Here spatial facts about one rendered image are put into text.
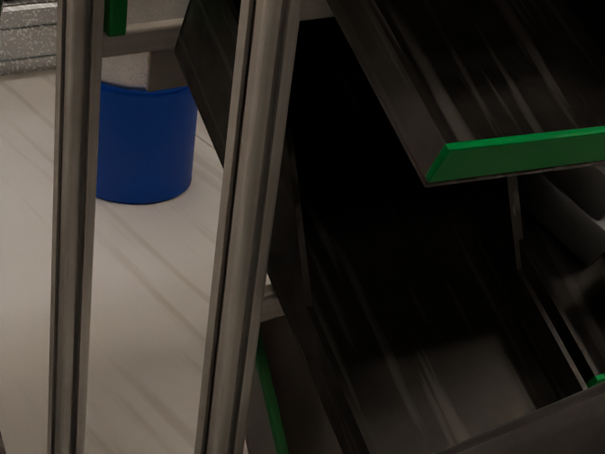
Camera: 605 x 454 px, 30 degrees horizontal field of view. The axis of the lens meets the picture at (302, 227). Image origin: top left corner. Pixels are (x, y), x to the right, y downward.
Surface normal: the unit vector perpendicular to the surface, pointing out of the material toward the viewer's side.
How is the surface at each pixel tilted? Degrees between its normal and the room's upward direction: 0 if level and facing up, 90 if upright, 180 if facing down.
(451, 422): 25
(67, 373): 90
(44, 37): 90
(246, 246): 90
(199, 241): 0
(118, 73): 90
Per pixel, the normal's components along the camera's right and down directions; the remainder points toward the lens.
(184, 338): 0.13, -0.87
